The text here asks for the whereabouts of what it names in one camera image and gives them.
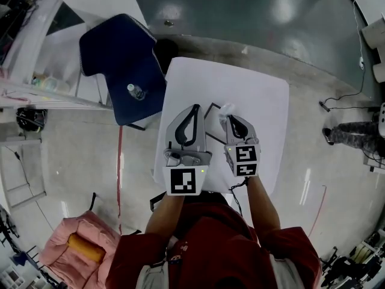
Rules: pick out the dark box with white inside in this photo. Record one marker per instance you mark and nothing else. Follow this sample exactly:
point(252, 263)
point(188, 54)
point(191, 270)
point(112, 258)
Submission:
point(214, 125)

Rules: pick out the clear plastic bag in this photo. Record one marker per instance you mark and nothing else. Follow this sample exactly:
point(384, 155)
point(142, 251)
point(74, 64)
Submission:
point(226, 111)

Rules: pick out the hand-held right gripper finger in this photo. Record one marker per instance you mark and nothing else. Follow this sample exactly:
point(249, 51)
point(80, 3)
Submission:
point(252, 132)
point(228, 134)

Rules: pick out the person's red shirt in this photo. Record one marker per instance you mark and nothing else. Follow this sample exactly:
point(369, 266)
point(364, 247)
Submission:
point(216, 251)

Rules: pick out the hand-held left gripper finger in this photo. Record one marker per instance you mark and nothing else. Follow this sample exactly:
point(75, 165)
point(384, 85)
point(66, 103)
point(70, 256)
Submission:
point(171, 137)
point(202, 140)

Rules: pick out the red floor tape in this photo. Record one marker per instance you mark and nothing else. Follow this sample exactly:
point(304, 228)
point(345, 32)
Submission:
point(322, 203)
point(120, 176)

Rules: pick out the clear water bottle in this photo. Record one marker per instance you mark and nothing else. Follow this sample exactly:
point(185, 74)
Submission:
point(135, 91)

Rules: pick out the white square table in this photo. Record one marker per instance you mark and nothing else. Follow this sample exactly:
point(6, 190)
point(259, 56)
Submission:
point(255, 101)

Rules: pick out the white metal frame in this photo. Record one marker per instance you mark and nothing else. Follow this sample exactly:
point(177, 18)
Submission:
point(42, 167)

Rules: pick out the dark blue chair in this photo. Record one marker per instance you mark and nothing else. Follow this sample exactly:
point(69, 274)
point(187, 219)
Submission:
point(120, 56)

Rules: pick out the pink padded bag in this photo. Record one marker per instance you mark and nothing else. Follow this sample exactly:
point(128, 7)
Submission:
point(63, 260)

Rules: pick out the person's left forearm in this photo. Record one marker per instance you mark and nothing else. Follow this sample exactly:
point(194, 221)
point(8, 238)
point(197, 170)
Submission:
point(164, 218)

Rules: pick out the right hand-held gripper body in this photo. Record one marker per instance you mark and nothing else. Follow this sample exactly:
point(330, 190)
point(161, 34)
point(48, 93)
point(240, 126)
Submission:
point(246, 155)

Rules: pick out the person's black trousers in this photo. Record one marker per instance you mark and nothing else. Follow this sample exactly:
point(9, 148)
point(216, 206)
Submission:
point(210, 198)

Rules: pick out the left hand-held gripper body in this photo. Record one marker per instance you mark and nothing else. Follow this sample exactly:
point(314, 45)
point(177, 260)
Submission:
point(182, 182)

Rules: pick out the white metal shelf rack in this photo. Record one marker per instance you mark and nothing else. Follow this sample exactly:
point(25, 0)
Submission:
point(45, 98)

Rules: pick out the white curved desk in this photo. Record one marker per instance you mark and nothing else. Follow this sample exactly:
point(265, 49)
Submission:
point(376, 32)

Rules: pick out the person's right forearm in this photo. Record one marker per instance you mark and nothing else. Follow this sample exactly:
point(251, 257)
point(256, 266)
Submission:
point(264, 206)

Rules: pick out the orange roll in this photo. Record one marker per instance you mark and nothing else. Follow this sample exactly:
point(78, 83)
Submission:
point(87, 248)

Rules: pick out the black equipment pile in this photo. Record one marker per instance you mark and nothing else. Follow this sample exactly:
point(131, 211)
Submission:
point(352, 266)

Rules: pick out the black table frame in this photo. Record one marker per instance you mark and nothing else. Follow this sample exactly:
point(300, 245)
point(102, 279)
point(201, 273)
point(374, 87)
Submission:
point(154, 203)

